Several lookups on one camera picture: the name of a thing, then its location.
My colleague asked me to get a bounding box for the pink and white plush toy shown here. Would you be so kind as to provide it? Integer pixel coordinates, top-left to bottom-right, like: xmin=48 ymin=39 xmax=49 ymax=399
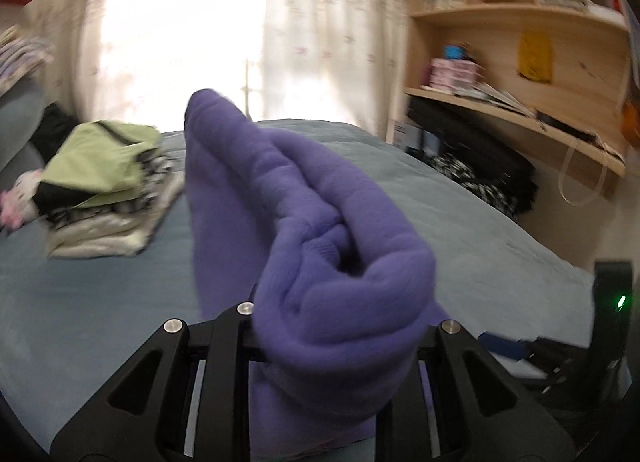
xmin=0 ymin=169 xmax=47 ymax=230

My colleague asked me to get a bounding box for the black folded garment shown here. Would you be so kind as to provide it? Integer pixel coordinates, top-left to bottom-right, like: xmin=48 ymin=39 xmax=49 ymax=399
xmin=32 ymin=179 xmax=97 ymax=219

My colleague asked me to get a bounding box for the cream folded garment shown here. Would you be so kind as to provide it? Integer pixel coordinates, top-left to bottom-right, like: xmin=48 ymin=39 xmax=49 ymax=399
xmin=44 ymin=173 xmax=187 ymax=259

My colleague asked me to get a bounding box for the grey bed cover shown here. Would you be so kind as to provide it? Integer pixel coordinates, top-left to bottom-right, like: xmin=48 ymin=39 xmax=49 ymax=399
xmin=0 ymin=118 xmax=603 ymax=445

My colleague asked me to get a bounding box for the grey pillow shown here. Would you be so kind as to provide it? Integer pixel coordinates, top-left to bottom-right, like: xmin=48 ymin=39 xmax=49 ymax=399
xmin=0 ymin=86 xmax=49 ymax=178

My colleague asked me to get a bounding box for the clear plastic bag handle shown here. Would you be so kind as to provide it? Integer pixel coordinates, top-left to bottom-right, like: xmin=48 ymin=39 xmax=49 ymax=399
xmin=558 ymin=136 xmax=609 ymax=206

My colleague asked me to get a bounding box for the white floral curtain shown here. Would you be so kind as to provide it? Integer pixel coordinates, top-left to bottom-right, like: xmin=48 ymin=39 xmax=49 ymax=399
xmin=75 ymin=0 xmax=412 ymax=135

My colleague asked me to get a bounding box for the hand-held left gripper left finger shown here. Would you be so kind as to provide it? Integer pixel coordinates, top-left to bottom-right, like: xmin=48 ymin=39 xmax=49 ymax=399
xmin=50 ymin=286 xmax=272 ymax=462

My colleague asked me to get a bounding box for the white cardboard box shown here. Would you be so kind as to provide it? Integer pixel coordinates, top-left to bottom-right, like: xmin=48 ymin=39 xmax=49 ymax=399
xmin=389 ymin=118 xmax=427 ymax=151

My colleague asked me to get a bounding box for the dark cloth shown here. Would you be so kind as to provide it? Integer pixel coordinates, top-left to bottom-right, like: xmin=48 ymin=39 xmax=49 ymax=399
xmin=31 ymin=102 xmax=82 ymax=164

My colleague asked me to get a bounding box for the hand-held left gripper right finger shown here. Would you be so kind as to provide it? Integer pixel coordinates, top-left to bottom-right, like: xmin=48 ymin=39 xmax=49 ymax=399
xmin=374 ymin=320 xmax=577 ymax=462

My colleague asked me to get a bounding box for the purple knit sweater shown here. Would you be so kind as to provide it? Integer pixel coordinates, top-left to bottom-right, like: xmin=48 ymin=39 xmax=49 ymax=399
xmin=183 ymin=88 xmax=452 ymax=460

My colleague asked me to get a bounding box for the wooden bookshelf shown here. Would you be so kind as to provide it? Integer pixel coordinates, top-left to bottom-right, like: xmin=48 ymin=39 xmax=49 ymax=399
xmin=386 ymin=0 xmax=635 ymax=195

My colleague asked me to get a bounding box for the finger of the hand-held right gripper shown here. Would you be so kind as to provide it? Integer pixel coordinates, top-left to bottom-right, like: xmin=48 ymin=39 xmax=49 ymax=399
xmin=477 ymin=333 xmax=540 ymax=362

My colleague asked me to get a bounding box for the black and white patterned garment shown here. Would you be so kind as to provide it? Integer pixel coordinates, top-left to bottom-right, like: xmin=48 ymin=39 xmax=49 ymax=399
xmin=50 ymin=151 xmax=177 ymax=229

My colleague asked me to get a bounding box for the yellow bag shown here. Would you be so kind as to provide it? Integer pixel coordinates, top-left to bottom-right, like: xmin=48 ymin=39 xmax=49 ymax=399
xmin=517 ymin=31 xmax=556 ymax=84

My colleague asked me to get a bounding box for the black speckled cloth pile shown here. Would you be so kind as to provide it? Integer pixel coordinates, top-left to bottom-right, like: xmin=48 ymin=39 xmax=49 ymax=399
xmin=406 ymin=96 xmax=540 ymax=219

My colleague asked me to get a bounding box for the orange object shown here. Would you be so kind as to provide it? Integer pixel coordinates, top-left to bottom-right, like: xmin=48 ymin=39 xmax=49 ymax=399
xmin=621 ymin=101 xmax=640 ymax=144

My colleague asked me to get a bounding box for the pink box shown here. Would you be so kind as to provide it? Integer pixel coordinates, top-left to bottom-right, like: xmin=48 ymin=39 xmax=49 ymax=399
xmin=429 ymin=57 xmax=485 ymax=94

